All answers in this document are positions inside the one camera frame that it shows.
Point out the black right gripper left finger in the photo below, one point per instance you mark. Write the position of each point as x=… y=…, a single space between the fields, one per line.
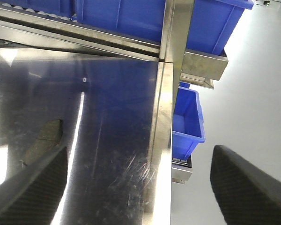
x=32 y=196

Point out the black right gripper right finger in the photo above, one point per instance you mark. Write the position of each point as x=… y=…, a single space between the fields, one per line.
x=245 y=194

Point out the brake pad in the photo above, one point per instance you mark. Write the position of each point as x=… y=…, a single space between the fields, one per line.
x=48 y=138

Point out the white roller conveyor track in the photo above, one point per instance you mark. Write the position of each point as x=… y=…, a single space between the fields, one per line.
x=53 y=8

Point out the lower blue plastic bin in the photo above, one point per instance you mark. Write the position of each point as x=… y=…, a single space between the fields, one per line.
x=188 y=123

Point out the blue plastic bin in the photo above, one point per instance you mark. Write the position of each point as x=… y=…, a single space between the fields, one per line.
x=213 y=22
x=139 y=18
x=188 y=123

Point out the steel table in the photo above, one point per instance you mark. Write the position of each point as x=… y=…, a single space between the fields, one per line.
x=117 y=129

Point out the right blue plastic bin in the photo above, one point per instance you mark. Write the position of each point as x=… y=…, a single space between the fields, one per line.
x=213 y=22

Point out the middle blue plastic bin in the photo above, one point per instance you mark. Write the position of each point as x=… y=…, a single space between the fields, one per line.
x=139 y=18

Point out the stainless steel rack frame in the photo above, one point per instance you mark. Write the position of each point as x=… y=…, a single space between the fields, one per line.
x=48 y=31

